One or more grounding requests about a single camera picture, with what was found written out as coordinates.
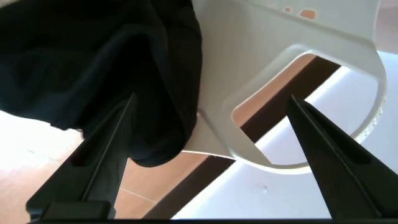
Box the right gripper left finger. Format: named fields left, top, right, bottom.
left=25, top=92, right=139, bottom=220

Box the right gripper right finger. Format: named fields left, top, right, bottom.
left=285, top=95, right=398, bottom=219

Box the white laundry basket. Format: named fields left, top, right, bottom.
left=181, top=0, right=387, bottom=175

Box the black garment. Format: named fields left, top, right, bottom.
left=0, top=0, right=203, bottom=168

